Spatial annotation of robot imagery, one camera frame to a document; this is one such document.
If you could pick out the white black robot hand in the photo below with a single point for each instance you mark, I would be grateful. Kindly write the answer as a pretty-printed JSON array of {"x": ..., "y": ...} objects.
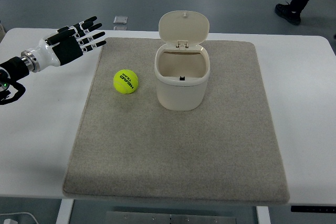
[{"x": 64, "y": 46}]

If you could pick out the yellow tennis ball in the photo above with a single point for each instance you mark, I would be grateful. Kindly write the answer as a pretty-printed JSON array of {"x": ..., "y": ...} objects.
[{"x": 125, "y": 81}]

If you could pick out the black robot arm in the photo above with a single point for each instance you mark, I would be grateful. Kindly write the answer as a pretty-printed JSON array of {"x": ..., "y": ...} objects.
[{"x": 16, "y": 68}]

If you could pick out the small silver floor plate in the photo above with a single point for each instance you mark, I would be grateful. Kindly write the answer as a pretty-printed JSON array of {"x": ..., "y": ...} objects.
[{"x": 120, "y": 20}]

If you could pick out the cream bin with open lid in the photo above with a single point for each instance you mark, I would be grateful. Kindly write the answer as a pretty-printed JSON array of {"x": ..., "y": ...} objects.
[{"x": 182, "y": 65}]

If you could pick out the beige fabric mat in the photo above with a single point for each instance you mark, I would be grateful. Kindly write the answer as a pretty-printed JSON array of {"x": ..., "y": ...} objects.
[{"x": 129, "y": 146}]

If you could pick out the white left table leg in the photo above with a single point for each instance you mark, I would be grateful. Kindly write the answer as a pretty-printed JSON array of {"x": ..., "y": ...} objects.
[{"x": 65, "y": 211}]

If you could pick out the white table leg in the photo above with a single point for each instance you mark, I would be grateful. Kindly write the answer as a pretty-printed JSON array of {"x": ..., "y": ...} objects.
[
  {"x": 65, "y": 211},
  {"x": 263, "y": 215}
]

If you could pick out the metal table crossbar plate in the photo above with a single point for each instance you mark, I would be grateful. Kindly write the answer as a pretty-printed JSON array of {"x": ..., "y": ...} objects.
[{"x": 142, "y": 217}]

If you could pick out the white right table leg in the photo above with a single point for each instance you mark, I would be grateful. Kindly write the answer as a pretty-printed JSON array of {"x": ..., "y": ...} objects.
[{"x": 263, "y": 215}]

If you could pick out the black table control panel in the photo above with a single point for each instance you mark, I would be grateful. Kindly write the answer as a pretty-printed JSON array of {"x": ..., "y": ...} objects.
[{"x": 314, "y": 209}]

